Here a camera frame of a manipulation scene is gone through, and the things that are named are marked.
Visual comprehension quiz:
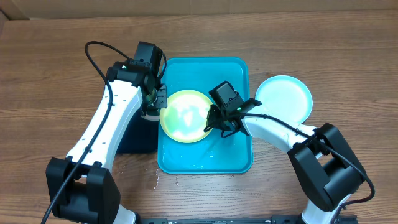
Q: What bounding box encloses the light blue plate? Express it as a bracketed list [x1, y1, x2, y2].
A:
[255, 75, 313, 124]

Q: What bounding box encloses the green and tan sponge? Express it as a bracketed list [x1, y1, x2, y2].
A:
[141, 109, 160, 121]

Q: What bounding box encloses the black plastic tray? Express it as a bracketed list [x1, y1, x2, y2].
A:
[117, 111, 159, 154]

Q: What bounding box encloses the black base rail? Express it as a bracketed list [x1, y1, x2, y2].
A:
[136, 214, 359, 224]

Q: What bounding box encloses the yellow-green plate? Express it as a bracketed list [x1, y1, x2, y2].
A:
[160, 90, 212, 143]

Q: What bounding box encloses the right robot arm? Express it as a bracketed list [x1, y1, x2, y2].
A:
[205, 81, 370, 223]

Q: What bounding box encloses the teal plastic serving tray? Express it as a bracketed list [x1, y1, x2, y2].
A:
[157, 57, 253, 174]

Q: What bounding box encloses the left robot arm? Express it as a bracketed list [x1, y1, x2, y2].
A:
[41, 42, 167, 223]

